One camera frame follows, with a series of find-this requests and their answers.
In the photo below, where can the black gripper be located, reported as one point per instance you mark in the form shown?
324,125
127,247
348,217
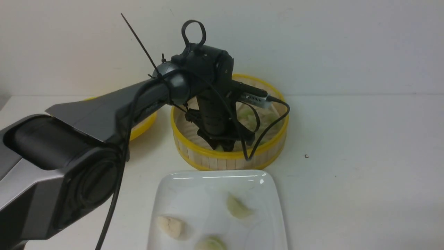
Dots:
216,116

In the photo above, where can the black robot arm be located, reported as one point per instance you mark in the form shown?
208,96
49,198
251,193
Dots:
59,166

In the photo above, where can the white square plate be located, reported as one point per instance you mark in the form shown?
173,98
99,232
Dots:
199,199

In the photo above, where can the green-white dumpling on plate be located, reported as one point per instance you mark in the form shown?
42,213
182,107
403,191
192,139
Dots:
236,208

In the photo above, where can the beige dumpling on plate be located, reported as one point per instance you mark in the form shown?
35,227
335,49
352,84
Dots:
171,226

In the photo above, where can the pale dumpling at plate edge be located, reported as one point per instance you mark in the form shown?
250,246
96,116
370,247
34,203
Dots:
210,243

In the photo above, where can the green-tinted dumpling in steamer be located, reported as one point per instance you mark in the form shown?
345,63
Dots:
256,119

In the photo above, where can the bamboo steamer basket yellow rim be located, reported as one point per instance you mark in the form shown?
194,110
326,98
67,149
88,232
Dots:
197,152

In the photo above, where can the yellow steamer lid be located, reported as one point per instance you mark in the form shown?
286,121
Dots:
144,126

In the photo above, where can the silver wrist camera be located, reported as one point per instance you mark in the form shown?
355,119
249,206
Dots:
255,100

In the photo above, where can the black cable tie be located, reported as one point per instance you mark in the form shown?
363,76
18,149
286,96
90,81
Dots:
140,43

